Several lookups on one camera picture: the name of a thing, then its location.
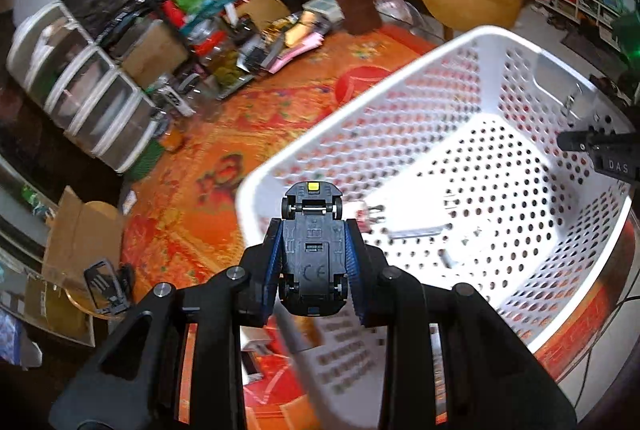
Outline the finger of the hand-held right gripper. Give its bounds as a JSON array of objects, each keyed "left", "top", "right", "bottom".
[{"left": 556, "top": 129, "right": 600, "bottom": 152}]

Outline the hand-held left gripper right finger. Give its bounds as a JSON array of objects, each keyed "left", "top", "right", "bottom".
[{"left": 345, "top": 218, "right": 579, "bottom": 430}]

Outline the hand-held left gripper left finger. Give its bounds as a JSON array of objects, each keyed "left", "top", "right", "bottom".
[{"left": 47, "top": 217, "right": 286, "bottom": 430}]

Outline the black toy car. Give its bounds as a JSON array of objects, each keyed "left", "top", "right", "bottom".
[{"left": 277, "top": 181, "right": 351, "bottom": 318}]

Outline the large white charger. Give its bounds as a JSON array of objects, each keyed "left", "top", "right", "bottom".
[{"left": 359, "top": 199, "right": 457, "bottom": 239}]

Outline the small white charger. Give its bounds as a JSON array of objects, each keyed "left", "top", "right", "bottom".
[
  {"left": 241, "top": 327, "right": 273, "bottom": 382},
  {"left": 439, "top": 244, "right": 482, "bottom": 269}
]

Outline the white perforated plastic basket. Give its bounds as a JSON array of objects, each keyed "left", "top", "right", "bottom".
[{"left": 234, "top": 25, "right": 637, "bottom": 430}]

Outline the red patterned tablecloth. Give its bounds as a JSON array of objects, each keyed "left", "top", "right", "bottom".
[{"left": 119, "top": 22, "right": 640, "bottom": 430}]

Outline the dark door mat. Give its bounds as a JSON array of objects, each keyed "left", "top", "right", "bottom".
[{"left": 559, "top": 27, "right": 627, "bottom": 67}]

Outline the small orange jar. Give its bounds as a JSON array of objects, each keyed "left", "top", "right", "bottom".
[{"left": 162, "top": 129, "right": 189, "bottom": 152}]

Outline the green round mat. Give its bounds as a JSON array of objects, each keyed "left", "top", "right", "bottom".
[{"left": 122, "top": 139, "right": 167, "bottom": 182}]

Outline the black phone stand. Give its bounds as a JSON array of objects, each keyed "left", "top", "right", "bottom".
[{"left": 82, "top": 259, "right": 134, "bottom": 319}]

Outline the flattened cardboard box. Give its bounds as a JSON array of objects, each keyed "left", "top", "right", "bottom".
[{"left": 42, "top": 185, "right": 127, "bottom": 282}]

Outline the glass jar of pickles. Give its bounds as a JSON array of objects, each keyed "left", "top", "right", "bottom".
[{"left": 206, "top": 34, "right": 247, "bottom": 92}]

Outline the pink paper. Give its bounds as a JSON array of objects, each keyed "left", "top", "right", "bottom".
[{"left": 269, "top": 32, "right": 324, "bottom": 74}]

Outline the brown cardboard box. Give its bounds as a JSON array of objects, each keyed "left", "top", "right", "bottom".
[{"left": 122, "top": 17, "right": 189, "bottom": 84}]

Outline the black mirrored cabinet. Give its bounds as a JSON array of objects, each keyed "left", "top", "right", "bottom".
[{"left": 0, "top": 60, "right": 97, "bottom": 363}]

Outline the white stacked drawer unit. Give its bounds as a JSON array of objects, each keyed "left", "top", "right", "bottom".
[{"left": 5, "top": 0, "right": 162, "bottom": 174}]

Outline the black cable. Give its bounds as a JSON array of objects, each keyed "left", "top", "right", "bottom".
[{"left": 574, "top": 297, "right": 637, "bottom": 417}]

